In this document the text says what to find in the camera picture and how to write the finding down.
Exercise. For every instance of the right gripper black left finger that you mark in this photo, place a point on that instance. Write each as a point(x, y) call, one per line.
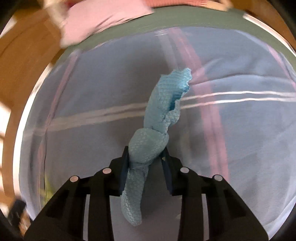
point(80, 209)

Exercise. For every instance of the pink pillow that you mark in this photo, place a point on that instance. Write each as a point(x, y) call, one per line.
point(89, 17)

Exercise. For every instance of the light blue cloth wipe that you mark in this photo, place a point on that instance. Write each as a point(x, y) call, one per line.
point(162, 111)

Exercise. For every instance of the green paper scrap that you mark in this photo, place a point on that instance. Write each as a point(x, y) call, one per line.
point(47, 192)

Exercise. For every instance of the green bed sheet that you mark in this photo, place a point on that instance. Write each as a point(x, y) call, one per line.
point(180, 16)

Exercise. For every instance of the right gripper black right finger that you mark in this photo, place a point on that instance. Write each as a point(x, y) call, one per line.
point(229, 218)

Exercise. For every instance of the wooden bed frame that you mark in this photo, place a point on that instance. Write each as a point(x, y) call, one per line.
point(26, 50)

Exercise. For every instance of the blue striped blanket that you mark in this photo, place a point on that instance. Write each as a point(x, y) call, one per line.
point(237, 119)

